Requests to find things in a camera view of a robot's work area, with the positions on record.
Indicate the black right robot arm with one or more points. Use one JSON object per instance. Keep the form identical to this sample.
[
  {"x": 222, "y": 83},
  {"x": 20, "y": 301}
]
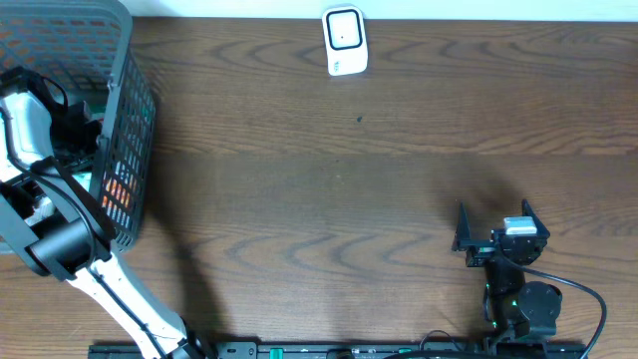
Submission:
[{"x": 519, "y": 309}]

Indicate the white barcode scanner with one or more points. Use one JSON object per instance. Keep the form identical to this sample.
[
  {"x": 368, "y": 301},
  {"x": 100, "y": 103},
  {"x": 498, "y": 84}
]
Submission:
[{"x": 345, "y": 41}]

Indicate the grey plastic mesh basket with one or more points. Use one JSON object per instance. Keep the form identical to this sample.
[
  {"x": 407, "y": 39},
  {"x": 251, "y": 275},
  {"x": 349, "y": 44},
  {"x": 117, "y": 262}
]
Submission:
[{"x": 84, "y": 47}]

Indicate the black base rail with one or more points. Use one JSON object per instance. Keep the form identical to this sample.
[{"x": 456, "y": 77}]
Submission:
[{"x": 252, "y": 350}]

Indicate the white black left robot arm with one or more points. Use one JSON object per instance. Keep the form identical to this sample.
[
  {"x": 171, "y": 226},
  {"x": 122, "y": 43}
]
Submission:
[{"x": 79, "y": 249}]

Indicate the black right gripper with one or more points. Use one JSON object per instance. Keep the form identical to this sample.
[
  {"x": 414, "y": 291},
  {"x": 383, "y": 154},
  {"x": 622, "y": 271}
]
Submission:
[{"x": 481, "y": 249}]

